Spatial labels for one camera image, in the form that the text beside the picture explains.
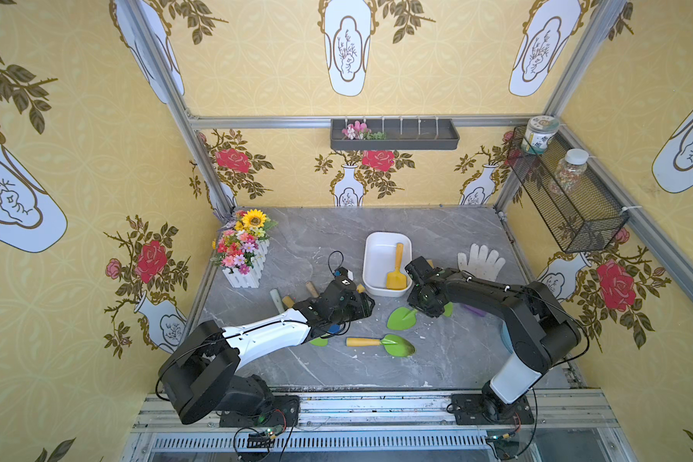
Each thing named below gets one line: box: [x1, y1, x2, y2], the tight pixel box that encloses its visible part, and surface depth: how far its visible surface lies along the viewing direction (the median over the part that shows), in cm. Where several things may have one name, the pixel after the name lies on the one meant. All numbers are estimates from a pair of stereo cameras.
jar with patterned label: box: [521, 115, 562, 154], surface depth 87 cm
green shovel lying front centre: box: [345, 333, 416, 359], surface depth 85 cm
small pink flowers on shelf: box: [341, 120, 386, 141], surface depth 89 cm
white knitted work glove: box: [457, 243, 506, 283], surface depth 105 cm
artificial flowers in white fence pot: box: [211, 208, 279, 289], surface depth 93 cm
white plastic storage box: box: [361, 231, 413, 298], surface depth 105 cm
